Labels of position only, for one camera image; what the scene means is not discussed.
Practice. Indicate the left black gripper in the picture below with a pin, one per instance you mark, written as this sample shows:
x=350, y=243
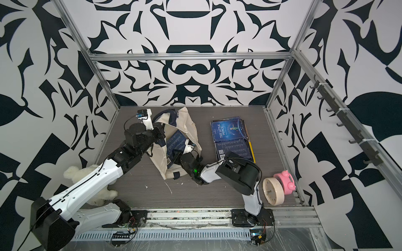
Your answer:
x=158, y=130

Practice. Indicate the blue classics book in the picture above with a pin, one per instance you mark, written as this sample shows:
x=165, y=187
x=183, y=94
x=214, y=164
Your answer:
x=240, y=147
x=175, y=144

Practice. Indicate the cream canvas tote bag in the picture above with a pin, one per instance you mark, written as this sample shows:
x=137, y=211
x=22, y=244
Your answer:
x=172, y=120

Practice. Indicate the dark blue bottom book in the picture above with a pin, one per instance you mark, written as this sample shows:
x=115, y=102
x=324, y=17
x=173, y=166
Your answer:
x=228, y=130

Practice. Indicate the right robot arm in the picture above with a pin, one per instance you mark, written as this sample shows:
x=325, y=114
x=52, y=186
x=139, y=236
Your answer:
x=241, y=174

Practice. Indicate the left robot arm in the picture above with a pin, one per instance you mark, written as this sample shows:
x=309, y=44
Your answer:
x=56, y=221

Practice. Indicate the yellow spine book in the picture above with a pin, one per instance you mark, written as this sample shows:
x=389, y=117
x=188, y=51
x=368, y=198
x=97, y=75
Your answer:
x=251, y=150

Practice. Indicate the beige round clock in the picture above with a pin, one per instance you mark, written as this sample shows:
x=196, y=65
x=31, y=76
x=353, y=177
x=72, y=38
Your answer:
x=273, y=191

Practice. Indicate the pink alarm clock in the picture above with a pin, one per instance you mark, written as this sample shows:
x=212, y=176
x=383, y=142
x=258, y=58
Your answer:
x=287, y=182

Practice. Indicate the right electronics board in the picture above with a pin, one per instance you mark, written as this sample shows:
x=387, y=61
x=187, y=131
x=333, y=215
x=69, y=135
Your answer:
x=257, y=236

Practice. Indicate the electronics board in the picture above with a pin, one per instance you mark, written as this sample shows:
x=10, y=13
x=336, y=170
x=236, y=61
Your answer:
x=257, y=236
x=121, y=238

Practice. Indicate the left electronics board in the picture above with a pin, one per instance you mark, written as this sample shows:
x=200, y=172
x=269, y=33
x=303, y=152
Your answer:
x=121, y=238

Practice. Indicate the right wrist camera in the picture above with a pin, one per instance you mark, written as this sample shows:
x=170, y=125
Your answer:
x=189, y=146

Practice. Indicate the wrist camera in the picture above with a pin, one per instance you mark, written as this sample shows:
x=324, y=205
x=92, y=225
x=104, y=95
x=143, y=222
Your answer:
x=145, y=116
x=189, y=146

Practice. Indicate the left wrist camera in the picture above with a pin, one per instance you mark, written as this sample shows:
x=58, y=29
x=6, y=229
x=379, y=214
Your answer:
x=145, y=116

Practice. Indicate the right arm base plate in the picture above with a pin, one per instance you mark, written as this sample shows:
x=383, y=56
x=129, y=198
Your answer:
x=242, y=219

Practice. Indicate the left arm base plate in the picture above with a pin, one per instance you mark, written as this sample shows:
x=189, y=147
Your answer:
x=134, y=219

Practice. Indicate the aluminium front rail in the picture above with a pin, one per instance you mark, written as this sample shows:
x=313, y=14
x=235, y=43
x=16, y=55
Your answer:
x=180, y=218

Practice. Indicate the black wall hook rack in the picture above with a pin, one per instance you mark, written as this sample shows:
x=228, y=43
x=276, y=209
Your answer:
x=349, y=121

